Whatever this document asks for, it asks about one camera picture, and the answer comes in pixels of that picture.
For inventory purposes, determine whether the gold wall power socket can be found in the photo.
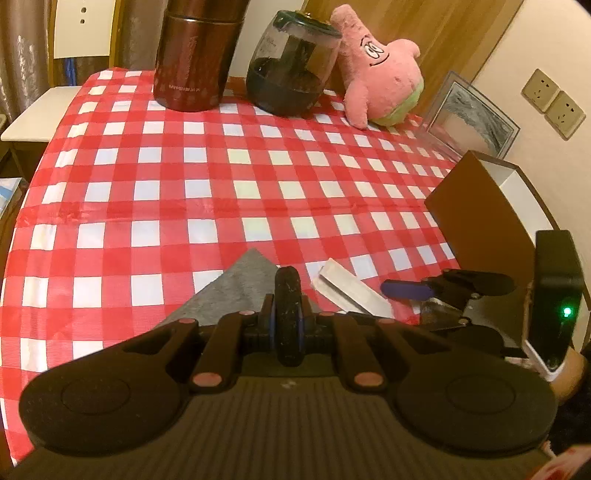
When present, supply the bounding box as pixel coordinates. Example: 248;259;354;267
522;68;560;113
545;90;588;140

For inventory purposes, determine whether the brown box with white inside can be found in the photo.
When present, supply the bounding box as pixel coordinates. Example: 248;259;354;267
424;150;561;342

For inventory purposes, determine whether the red white checkered tablecloth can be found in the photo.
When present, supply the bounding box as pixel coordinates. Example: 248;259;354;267
0;68;467;467

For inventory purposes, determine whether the person's right forearm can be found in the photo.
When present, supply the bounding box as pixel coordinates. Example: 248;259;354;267
551;344;591;407

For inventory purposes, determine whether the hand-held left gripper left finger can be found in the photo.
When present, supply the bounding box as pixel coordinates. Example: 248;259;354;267
139;294;279;389

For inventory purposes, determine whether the brown metal canister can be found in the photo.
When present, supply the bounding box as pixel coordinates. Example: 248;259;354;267
153;0;250;112

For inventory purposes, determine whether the pale blue printed box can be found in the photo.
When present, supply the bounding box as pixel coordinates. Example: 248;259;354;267
0;178;26;220

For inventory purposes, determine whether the glass sand picture frame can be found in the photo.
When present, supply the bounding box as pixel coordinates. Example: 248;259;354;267
424;71;522;163

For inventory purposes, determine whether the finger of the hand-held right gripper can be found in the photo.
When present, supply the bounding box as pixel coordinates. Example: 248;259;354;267
380;270;516;310
428;316;472;334

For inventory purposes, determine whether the glass jar with dark contents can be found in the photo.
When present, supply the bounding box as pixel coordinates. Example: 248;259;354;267
246;9;343;117

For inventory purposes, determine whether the grey cloth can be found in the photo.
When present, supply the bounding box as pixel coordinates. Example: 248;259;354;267
157;248;319;330

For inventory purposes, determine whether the grey curtain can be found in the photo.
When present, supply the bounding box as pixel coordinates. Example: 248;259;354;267
0;0;51;121

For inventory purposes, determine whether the white wooden chair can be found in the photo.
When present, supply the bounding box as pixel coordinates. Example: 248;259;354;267
0;0;123;144

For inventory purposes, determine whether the pink starfish plush toy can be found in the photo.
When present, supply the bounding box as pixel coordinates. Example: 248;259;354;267
330;4;424;128

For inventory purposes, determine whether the white packet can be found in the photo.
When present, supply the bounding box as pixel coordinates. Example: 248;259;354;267
311;258;394;320

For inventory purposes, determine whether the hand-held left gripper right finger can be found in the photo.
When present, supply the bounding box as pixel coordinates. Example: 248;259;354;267
299;304;445;390

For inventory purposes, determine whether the red white printed fabric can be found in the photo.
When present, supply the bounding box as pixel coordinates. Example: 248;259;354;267
538;443;591;480

